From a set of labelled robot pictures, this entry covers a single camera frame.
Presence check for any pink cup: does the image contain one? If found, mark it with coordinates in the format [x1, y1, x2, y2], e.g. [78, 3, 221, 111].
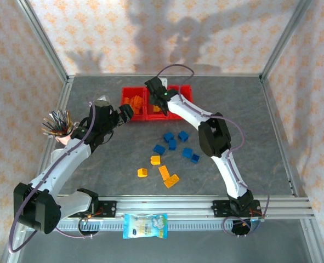
[54, 124, 80, 145]

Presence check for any left black mount plate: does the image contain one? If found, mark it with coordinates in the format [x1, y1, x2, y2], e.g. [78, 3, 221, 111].
[76, 200, 117, 219]

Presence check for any grey slotted cable duct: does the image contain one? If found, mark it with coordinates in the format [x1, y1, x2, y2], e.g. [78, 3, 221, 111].
[56, 220, 262, 231]

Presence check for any aluminium lower frame beam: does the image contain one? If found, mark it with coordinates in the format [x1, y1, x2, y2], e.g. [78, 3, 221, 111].
[300, 219, 324, 263]
[1, 230, 29, 263]

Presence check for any aluminium frame post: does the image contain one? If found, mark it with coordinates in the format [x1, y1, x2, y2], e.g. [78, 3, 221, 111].
[260, 0, 314, 83]
[15, 0, 71, 83]

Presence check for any blue white snack bag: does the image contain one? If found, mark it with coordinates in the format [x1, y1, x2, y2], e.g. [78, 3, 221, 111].
[122, 213, 169, 240]

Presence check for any bundle of coloured pens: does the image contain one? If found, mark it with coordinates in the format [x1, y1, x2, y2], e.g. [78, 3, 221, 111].
[41, 109, 75, 137]

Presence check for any long yellow lego brick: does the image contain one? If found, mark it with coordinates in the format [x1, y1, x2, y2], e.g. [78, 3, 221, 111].
[158, 165, 172, 181]

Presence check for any aluminium rear rail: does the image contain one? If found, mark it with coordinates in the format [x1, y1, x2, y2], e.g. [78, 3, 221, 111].
[67, 72, 263, 78]

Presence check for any aluminium side rail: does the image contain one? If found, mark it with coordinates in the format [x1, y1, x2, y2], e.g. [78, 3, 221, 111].
[260, 76, 308, 198]
[29, 76, 75, 198]

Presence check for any black mount plate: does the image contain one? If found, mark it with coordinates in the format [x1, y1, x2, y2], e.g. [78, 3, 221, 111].
[76, 200, 117, 219]
[212, 199, 262, 219]

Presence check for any white bowl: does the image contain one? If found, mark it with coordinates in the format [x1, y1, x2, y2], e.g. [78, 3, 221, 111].
[50, 148, 67, 165]

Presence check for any red three-compartment container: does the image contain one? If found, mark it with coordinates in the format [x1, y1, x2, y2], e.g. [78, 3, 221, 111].
[121, 85, 193, 122]

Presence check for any right black mount plate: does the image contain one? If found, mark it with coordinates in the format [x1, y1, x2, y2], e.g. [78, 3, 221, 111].
[212, 199, 262, 219]

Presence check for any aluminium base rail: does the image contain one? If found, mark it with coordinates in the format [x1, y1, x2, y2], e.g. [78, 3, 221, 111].
[54, 195, 315, 220]

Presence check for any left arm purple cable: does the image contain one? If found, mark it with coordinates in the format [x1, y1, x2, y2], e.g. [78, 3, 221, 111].
[7, 101, 100, 254]

